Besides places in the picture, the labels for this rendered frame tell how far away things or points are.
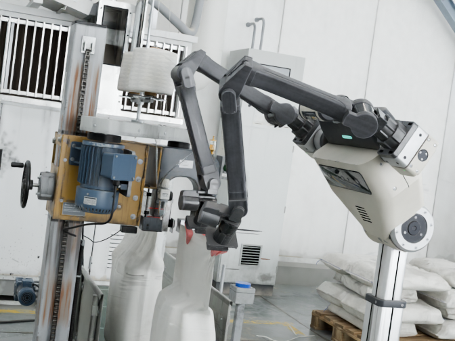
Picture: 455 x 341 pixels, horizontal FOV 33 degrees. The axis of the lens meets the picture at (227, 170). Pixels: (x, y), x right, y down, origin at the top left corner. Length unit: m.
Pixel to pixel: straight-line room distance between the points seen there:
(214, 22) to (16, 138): 1.82
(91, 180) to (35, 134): 2.91
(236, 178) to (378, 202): 0.46
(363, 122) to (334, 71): 5.57
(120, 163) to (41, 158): 2.99
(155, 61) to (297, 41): 4.90
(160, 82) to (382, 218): 0.90
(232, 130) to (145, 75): 0.63
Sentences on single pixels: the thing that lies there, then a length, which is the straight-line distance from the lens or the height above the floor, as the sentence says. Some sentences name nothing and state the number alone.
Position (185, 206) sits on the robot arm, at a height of 1.16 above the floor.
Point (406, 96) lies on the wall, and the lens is 8.12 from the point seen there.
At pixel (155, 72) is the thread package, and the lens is 2.72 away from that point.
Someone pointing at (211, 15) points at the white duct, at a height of 2.32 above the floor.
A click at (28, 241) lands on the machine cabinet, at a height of 0.46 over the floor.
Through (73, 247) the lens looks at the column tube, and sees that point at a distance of 2.98.
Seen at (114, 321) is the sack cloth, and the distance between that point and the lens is 3.37.
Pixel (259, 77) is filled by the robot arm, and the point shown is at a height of 1.59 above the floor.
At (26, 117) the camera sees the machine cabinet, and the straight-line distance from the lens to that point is 5.58.
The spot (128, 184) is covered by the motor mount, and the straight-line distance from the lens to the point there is 2.72.
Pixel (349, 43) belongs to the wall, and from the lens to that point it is 7.80.
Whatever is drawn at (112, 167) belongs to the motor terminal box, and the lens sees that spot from 2.62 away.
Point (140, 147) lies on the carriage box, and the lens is 2.92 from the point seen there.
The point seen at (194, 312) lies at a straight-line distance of 2.60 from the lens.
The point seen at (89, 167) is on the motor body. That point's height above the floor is 1.24.
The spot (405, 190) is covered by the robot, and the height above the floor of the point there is 1.32.
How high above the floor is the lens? 1.43
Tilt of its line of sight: 3 degrees down
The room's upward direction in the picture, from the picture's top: 8 degrees clockwise
